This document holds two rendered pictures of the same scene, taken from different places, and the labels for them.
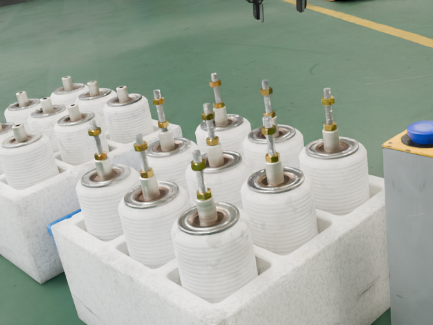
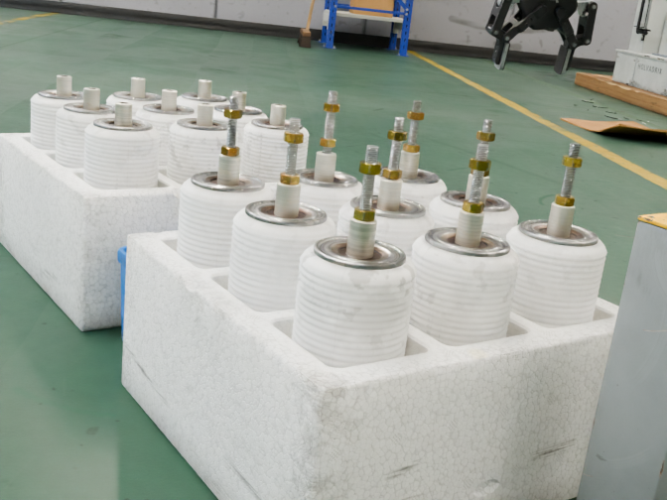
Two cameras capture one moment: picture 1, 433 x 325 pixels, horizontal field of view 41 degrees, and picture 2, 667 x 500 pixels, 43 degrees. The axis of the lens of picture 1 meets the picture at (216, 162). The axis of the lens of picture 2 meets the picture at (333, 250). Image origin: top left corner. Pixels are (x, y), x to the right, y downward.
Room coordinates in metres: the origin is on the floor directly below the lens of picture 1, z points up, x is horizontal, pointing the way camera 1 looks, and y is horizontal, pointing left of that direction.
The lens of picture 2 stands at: (-0.05, 0.01, 0.46)
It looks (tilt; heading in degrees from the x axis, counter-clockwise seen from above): 17 degrees down; 2
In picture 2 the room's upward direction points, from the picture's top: 7 degrees clockwise
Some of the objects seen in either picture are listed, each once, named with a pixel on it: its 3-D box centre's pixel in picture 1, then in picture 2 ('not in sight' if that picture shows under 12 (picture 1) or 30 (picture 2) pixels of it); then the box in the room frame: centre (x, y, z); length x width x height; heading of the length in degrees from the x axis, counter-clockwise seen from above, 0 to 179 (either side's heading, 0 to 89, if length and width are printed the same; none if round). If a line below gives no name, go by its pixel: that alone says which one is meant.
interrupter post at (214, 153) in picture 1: (214, 154); (389, 194); (0.78, 0.00, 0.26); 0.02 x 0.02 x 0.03
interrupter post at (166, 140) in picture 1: (166, 140); (325, 167); (0.87, 0.07, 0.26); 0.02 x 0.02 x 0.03
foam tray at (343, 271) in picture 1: (232, 256); (368, 355); (0.78, 0.00, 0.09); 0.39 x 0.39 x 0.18; 38
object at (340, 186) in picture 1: (336, 204); (541, 320); (0.76, -0.17, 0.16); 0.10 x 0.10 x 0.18
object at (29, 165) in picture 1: (35, 183); (120, 192); (1.05, 0.35, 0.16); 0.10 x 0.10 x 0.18
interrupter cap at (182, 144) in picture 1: (167, 147); (324, 179); (0.87, 0.07, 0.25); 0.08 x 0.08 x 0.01
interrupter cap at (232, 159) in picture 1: (216, 162); (387, 207); (0.78, 0.00, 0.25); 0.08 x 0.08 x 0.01
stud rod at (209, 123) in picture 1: (210, 129); (394, 156); (0.78, 0.00, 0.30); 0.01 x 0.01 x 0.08
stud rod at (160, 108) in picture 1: (160, 113); (330, 126); (0.87, 0.07, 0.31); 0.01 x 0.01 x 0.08
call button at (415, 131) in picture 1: (426, 134); not in sight; (0.60, -0.24, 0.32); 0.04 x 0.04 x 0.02
